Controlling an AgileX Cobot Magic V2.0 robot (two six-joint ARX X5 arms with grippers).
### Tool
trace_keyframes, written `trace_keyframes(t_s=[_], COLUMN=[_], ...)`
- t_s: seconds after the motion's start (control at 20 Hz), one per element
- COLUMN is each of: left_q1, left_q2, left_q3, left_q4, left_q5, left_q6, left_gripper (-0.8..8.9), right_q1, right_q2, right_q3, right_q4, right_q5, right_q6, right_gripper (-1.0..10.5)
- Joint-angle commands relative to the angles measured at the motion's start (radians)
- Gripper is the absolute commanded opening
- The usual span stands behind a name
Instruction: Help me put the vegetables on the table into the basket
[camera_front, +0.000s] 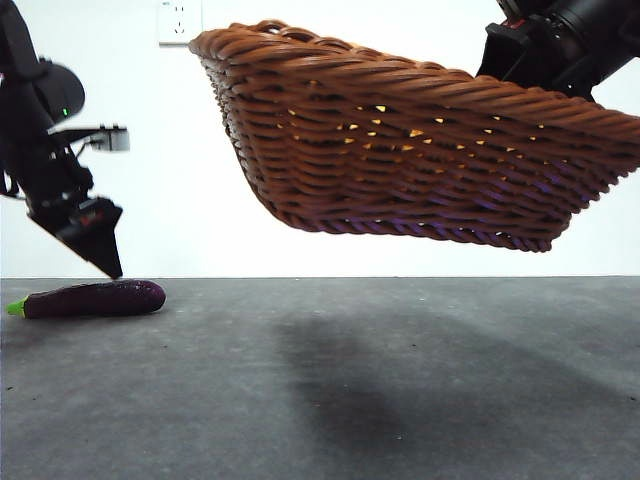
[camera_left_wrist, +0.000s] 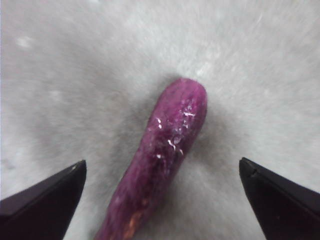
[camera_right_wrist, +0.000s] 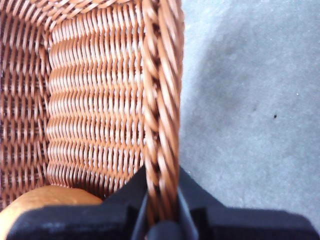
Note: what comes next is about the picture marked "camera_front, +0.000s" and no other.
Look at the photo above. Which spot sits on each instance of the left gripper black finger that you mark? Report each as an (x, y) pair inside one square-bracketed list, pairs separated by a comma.
[(97, 235)]

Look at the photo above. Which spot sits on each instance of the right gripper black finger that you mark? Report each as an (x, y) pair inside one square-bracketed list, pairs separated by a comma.
[(505, 52)]

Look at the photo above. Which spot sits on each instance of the purple eggplant with green stem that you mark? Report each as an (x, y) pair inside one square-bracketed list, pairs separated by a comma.
[(100, 300)]

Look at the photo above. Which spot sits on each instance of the brown wicker basket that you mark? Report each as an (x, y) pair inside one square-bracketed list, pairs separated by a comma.
[(400, 150)]

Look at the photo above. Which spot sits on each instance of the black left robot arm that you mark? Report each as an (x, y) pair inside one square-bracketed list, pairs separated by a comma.
[(30, 125)]

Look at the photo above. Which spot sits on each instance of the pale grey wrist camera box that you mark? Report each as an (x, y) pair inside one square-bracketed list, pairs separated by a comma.
[(112, 140)]

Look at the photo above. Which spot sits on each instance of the white wall socket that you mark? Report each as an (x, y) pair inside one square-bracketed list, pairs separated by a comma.
[(175, 22)]

